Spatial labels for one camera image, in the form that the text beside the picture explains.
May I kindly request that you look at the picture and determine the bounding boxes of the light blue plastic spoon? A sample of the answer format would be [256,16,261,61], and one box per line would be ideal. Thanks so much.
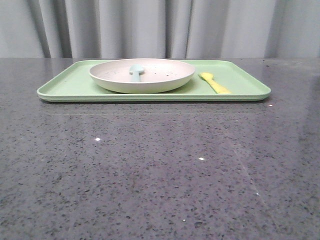
[129,64,145,83]

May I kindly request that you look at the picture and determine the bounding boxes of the cream speckled plate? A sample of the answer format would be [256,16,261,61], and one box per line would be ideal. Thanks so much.
[89,58,196,94]

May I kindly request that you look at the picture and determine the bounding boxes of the yellow plastic fork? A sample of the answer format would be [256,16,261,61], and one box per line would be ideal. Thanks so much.
[198,72,232,94]

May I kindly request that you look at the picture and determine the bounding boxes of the light green plastic tray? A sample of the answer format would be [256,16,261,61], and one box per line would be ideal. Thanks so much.
[37,60,271,103]

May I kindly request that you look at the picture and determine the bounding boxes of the grey pleated curtain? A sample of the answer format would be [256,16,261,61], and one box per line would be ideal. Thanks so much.
[0,0,320,59]

